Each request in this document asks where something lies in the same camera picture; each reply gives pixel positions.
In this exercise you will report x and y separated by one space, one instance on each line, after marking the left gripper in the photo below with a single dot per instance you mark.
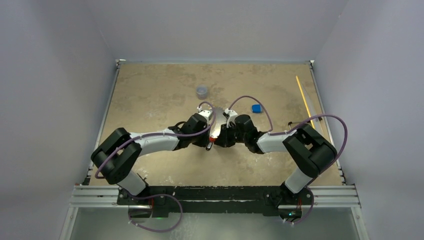
205 141

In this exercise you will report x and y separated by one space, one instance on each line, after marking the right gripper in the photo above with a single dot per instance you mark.
223 139

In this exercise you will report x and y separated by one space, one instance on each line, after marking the black key tag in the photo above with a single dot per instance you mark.
209 146

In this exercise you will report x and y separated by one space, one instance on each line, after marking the metal key organizer plate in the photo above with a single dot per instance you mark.
220 120

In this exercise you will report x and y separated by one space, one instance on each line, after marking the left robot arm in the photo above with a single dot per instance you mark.
115 157

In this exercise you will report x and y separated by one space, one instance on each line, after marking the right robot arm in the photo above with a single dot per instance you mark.
311 152

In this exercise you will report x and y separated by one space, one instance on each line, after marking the blue eraser block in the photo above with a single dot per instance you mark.
256 109

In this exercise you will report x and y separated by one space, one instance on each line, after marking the small grey cup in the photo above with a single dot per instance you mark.
202 92

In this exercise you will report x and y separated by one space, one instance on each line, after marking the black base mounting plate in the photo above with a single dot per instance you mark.
269 201

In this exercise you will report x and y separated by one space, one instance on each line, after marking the yellow wooden stick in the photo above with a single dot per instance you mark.
303 96

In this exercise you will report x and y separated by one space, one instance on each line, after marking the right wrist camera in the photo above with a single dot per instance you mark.
230 116

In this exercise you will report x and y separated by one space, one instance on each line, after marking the black wire stand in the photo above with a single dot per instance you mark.
315 123

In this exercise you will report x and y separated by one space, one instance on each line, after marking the aluminium frame rail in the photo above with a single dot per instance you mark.
88 196

